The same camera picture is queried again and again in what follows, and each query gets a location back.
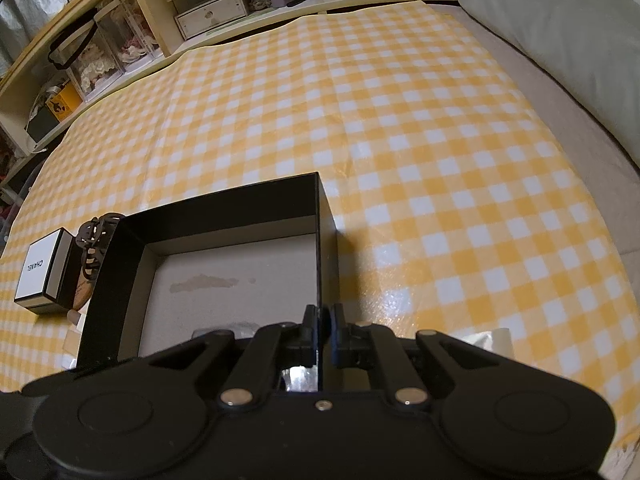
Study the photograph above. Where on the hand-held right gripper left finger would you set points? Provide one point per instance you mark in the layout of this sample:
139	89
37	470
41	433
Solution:
312	332

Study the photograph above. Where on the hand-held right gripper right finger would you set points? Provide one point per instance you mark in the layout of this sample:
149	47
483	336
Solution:
338	332

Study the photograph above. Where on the black cardboard box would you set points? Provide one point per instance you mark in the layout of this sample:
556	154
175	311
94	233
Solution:
225	270

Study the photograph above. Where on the dark brown hair claw clip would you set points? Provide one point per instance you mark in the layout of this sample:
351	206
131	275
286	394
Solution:
92	232

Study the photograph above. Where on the small white box black sides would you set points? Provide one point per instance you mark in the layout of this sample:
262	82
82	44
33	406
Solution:
37	265

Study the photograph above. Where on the clear plastic wrapper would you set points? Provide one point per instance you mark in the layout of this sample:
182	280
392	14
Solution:
492	342

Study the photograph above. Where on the yellow white checked cloth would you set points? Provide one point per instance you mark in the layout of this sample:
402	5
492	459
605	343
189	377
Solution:
350	135

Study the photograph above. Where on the small brown wooden object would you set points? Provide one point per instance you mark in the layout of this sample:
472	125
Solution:
82	294

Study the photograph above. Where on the white drawer box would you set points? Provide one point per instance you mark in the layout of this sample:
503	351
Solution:
210	17

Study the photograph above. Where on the yellow box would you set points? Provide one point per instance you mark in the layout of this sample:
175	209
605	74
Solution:
62	102

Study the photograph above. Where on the dark box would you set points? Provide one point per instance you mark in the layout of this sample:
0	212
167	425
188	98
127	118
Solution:
42	122

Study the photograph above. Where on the cream wooden shelf unit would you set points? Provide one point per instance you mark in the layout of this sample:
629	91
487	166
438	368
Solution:
145	15

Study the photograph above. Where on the black headband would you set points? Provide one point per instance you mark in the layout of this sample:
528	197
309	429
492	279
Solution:
51	57

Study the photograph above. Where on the grey pillow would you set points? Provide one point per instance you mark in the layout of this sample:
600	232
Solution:
575	35

